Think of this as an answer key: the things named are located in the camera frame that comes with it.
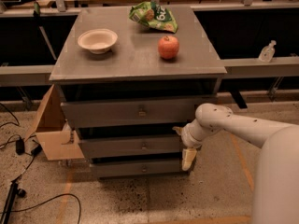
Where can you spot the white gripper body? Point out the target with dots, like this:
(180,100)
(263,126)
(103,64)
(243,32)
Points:
(188,137)

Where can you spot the grey drawer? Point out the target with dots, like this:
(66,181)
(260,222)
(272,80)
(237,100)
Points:
(106,113)
(140,167)
(130,146)

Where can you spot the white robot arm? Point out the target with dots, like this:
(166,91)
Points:
(276,186)

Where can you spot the grey top drawer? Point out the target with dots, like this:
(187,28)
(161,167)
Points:
(106,113)

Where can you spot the grey wooden drawer cabinet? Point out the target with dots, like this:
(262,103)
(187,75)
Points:
(133,69)

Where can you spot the grey bottom drawer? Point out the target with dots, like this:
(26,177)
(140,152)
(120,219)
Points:
(140,167)

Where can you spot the red apple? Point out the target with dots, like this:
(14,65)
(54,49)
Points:
(168,47)

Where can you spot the clear sanitizer bottle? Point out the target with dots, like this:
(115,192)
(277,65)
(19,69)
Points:
(268,52)

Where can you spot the green chip bag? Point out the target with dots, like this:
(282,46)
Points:
(154,16)

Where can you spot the white paper bowl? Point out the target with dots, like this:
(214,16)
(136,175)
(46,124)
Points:
(98,41)

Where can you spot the brown cardboard box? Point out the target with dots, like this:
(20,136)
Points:
(53,133)

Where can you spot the black power adapter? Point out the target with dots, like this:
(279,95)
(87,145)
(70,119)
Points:
(20,149)

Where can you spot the black tripod leg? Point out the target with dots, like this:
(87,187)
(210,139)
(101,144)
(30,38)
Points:
(14,191)

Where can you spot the grey metal rail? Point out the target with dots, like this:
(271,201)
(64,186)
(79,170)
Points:
(38,75)

